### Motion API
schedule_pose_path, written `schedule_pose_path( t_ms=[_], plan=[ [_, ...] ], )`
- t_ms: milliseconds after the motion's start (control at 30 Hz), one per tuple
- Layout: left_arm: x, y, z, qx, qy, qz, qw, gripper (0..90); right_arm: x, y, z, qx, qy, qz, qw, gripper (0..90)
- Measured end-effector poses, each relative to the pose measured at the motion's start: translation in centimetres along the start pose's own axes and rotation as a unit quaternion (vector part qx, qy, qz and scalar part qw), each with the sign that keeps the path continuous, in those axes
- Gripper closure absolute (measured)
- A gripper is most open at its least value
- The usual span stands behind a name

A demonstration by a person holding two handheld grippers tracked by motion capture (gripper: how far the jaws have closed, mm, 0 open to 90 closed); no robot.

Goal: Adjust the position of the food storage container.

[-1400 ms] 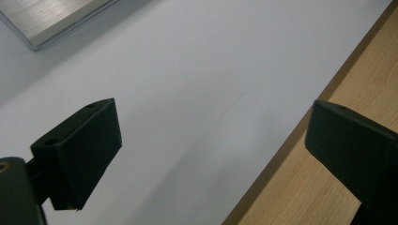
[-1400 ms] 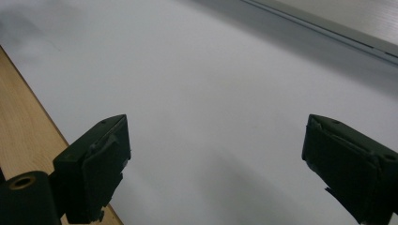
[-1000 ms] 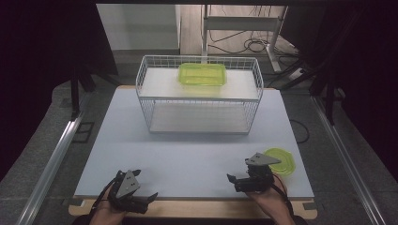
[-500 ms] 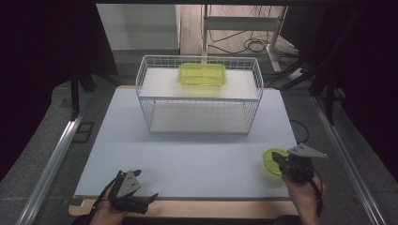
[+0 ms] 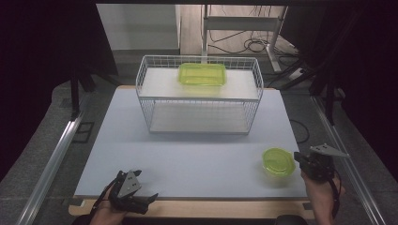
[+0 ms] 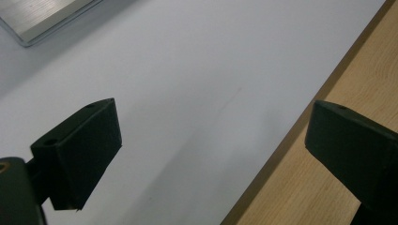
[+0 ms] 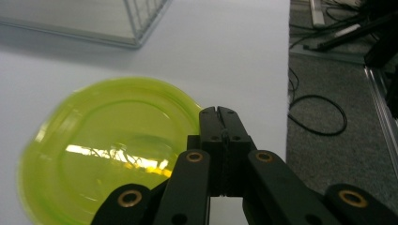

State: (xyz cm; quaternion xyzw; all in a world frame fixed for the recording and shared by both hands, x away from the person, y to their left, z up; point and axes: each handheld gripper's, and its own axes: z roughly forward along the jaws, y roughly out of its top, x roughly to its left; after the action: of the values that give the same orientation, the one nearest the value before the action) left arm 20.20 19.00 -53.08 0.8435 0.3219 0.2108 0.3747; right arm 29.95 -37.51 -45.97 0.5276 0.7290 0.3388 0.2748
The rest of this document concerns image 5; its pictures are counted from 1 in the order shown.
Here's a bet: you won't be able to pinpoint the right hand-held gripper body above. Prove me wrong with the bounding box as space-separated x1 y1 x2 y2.
304 142 350 183

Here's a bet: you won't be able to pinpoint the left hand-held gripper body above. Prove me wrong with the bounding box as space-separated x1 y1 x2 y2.
108 170 148 216

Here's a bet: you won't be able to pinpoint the round container with green lid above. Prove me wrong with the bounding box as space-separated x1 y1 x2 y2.
261 147 297 176

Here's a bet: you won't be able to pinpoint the white wire rack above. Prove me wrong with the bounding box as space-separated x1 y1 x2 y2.
135 54 265 135

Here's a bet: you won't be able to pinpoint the rectangular container with green lid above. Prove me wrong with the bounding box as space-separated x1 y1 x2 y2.
177 62 227 87

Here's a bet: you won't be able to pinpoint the person's right hand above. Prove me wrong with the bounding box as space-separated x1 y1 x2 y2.
301 174 345 204

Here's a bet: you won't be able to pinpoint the person's left hand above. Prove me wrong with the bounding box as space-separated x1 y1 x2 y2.
90 196 127 225

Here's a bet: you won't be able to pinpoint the light blue table mat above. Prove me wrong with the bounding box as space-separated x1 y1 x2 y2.
74 86 308 200

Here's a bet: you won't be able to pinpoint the black stand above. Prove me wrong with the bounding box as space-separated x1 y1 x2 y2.
309 62 345 126
69 62 95 121

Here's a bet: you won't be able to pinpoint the wooden table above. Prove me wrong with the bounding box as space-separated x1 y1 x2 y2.
68 84 346 219

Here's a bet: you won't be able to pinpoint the white power strip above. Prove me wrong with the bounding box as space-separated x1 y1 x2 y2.
287 67 304 81

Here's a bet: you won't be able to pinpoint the dark curtain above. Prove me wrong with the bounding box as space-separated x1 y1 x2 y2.
0 0 118 182
281 0 398 176

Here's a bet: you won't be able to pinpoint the white cabinet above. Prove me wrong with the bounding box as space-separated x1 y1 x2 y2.
96 3 182 53

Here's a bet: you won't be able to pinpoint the black looped cable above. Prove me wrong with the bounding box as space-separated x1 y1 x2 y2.
289 118 311 144

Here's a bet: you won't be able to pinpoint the right hand-held gripper cable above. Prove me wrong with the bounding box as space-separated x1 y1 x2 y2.
328 176 343 219

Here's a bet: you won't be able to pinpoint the aluminium rail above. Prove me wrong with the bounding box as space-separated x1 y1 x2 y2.
311 95 388 225
15 93 92 225

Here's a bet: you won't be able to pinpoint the black floor cables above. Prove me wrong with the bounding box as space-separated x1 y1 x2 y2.
207 6 299 55

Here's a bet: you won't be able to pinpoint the white desk frame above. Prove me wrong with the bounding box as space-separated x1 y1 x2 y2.
201 4 289 73

